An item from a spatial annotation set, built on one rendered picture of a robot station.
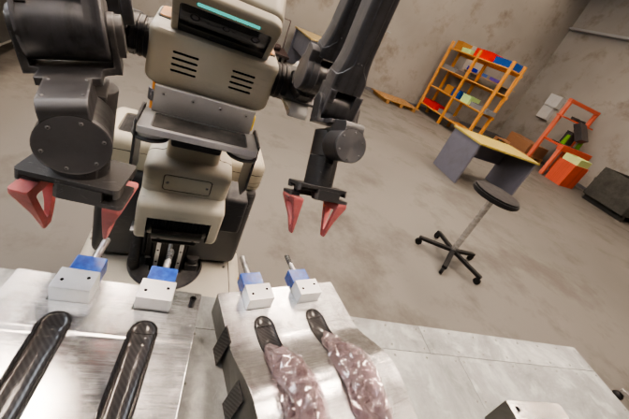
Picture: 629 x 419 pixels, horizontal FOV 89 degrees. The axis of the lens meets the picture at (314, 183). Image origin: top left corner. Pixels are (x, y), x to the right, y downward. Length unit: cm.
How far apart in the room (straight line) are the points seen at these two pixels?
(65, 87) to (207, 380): 47
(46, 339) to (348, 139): 50
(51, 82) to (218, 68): 46
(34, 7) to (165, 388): 44
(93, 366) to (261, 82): 60
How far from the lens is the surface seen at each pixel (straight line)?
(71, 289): 57
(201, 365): 64
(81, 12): 38
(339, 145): 53
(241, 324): 63
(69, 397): 53
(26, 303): 60
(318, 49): 70
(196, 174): 90
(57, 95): 34
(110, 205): 44
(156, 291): 56
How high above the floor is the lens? 135
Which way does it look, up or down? 27 degrees down
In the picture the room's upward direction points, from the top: 24 degrees clockwise
